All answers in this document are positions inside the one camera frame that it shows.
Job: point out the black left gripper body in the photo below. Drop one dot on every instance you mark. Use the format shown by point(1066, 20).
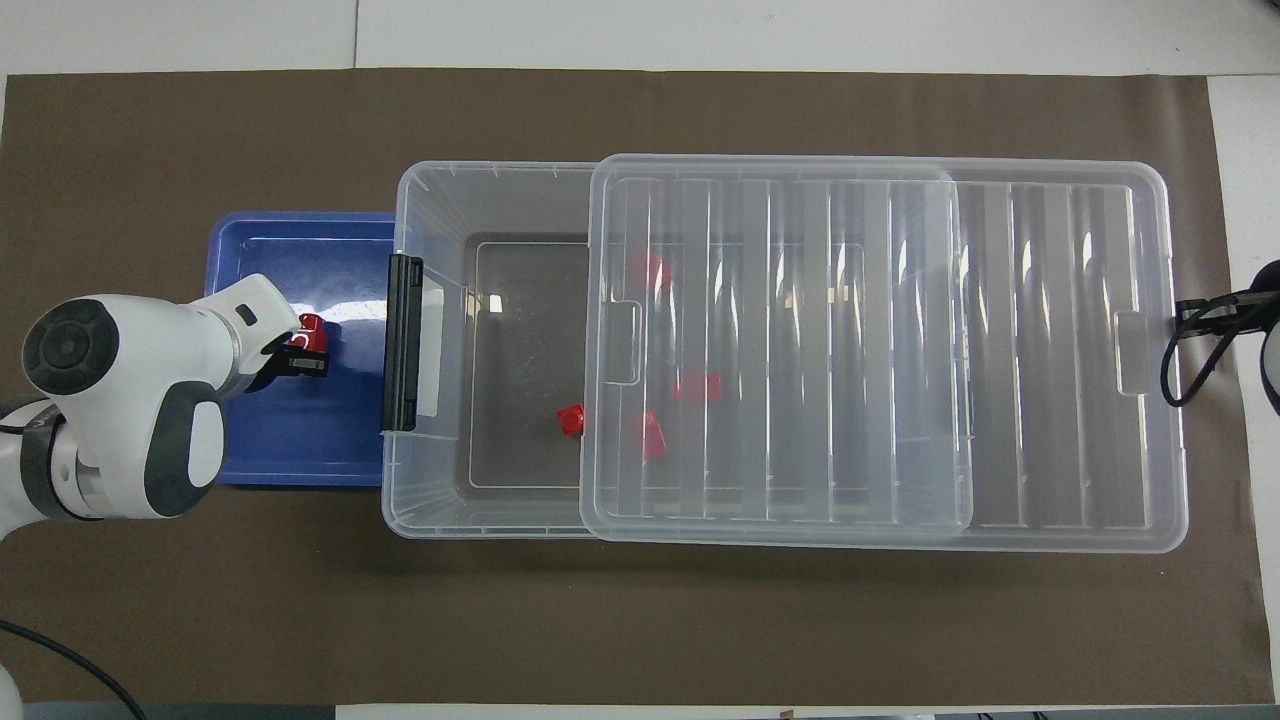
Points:
point(278, 362)

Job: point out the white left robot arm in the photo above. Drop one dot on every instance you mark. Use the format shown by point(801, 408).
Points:
point(110, 400)

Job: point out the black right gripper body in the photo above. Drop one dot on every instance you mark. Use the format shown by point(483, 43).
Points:
point(1250, 310)

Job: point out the clear ribbed plastic lid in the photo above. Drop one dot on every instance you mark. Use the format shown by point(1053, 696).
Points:
point(1050, 400)

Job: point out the clear plastic storage box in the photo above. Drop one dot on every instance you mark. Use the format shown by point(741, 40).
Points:
point(440, 480)

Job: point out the brown table mat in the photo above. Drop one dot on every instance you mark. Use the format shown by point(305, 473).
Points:
point(700, 620)

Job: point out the red block with white mark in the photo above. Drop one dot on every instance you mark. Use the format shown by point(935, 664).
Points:
point(315, 330)

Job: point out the blue plastic tray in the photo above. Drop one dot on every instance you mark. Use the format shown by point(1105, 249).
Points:
point(330, 260)

